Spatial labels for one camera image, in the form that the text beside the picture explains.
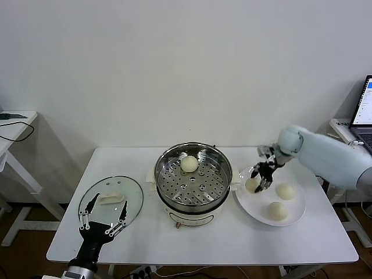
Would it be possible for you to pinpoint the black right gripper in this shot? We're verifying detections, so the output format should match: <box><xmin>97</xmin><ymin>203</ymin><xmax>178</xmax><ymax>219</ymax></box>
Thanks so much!
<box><xmin>250</xmin><ymin>158</ymin><xmax>287</xmax><ymax>194</ymax></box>

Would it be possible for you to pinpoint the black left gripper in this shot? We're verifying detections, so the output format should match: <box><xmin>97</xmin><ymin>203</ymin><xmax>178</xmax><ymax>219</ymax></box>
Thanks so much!
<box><xmin>76</xmin><ymin>193</ymin><xmax>128</xmax><ymax>267</ymax></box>

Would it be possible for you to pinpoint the white steamed baozi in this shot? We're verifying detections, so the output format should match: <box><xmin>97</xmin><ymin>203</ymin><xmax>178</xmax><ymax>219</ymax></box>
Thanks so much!
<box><xmin>267</xmin><ymin>202</ymin><xmax>289</xmax><ymax>223</ymax></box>
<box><xmin>181</xmin><ymin>155</ymin><xmax>200</xmax><ymax>174</ymax></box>
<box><xmin>275</xmin><ymin>183</ymin><xmax>296</xmax><ymax>201</ymax></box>
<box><xmin>245</xmin><ymin>177</ymin><xmax>261</xmax><ymax>194</ymax></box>

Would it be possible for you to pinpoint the round glass pot lid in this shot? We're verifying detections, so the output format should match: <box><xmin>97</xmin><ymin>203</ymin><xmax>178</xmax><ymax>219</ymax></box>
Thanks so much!
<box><xmin>77</xmin><ymin>174</ymin><xmax>145</xmax><ymax>234</ymax></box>

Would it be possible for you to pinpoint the stainless steel steamer basket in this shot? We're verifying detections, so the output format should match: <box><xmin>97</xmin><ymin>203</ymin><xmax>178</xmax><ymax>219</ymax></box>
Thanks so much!
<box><xmin>146</xmin><ymin>141</ymin><xmax>242</xmax><ymax>209</ymax></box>

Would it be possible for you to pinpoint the white round plate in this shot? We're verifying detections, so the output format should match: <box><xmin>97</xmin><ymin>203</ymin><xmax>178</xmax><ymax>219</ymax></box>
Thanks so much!
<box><xmin>234</xmin><ymin>165</ymin><xmax>307</xmax><ymax>227</ymax></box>

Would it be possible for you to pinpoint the white power strip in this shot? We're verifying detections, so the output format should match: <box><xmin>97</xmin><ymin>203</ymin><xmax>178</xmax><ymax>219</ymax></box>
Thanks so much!
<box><xmin>129</xmin><ymin>266</ymin><xmax>164</xmax><ymax>277</ymax></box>

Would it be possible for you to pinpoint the cream electric cooker base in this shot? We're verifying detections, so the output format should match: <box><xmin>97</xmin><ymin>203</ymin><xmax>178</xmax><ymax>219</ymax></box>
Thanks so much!
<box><xmin>148</xmin><ymin>183</ymin><xmax>239</xmax><ymax>231</ymax></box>

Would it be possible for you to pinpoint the white side table with laptop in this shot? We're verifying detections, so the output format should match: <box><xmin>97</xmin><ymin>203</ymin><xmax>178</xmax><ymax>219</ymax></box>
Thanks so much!
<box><xmin>329</xmin><ymin>117</ymin><xmax>372</xmax><ymax>248</ymax></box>

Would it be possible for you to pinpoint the open laptop computer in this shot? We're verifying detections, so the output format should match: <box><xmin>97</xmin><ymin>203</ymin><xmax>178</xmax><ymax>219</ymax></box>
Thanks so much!
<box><xmin>349</xmin><ymin>74</ymin><xmax>372</xmax><ymax>155</ymax></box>

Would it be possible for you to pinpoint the dark green flat tool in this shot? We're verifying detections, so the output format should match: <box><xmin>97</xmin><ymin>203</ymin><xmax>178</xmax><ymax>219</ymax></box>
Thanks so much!
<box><xmin>0</xmin><ymin>112</ymin><xmax>29</xmax><ymax>120</ymax></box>

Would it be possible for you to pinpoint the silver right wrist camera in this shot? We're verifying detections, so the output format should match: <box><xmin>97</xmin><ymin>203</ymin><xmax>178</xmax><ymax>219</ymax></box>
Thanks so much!
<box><xmin>257</xmin><ymin>144</ymin><xmax>277</xmax><ymax>160</ymax></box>

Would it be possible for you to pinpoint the white cable under table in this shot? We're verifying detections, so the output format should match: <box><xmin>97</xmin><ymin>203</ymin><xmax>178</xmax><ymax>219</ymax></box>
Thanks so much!
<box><xmin>155</xmin><ymin>264</ymin><xmax>212</xmax><ymax>276</ymax></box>

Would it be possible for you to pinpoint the black looped cable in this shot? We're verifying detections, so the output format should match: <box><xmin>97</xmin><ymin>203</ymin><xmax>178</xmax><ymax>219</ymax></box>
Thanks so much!
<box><xmin>0</xmin><ymin>121</ymin><xmax>35</xmax><ymax>143</ymax></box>

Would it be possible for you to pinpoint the white side table with cable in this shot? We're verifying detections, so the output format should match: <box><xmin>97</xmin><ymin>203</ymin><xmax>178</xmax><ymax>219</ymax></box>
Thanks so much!
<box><xmin>0</xmin><ymin>109</ymin><xmax>70</xmax><ymax>248</ymax></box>

